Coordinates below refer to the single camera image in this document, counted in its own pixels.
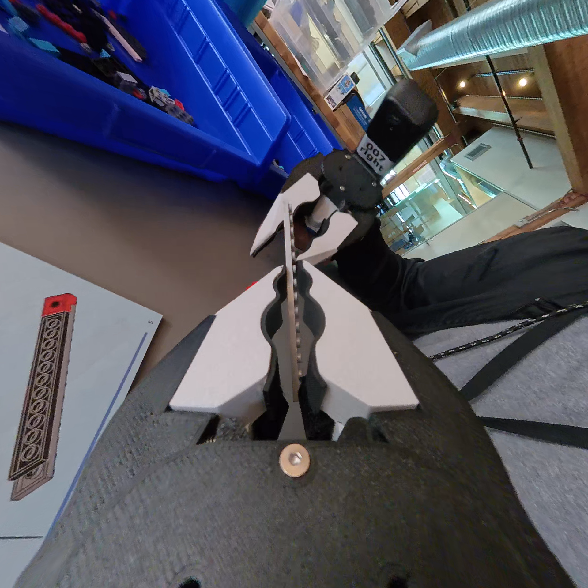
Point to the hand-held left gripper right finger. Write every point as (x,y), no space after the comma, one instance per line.
(363,363)

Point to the wall vent grille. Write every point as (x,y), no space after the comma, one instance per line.
(477,151)

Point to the long grey brick plate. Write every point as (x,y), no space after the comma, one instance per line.
(294,321)

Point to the dark blue small box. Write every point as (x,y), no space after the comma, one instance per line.
(360,112)

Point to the black ceiling pole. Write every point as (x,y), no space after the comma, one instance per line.
(510,115)

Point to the silver air duct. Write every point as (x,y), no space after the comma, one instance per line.
(482,32)

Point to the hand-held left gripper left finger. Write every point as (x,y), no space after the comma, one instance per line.
(220,363)

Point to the blue plastic bin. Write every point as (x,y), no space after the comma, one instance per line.
(69,105)
(298,138)

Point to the person's right forearm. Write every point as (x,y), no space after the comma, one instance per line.
(459,285)

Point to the pile of toy bricks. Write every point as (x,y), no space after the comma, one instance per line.
(96,59)

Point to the stack of clear storage boxes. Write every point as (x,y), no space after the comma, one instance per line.
(330,36)

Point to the white blue small box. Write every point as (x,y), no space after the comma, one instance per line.
(340,89)

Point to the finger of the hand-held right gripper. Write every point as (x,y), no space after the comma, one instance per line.
(330,239)
(280,211)

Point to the pale blue instruction booklet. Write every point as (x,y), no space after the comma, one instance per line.
(105,344)

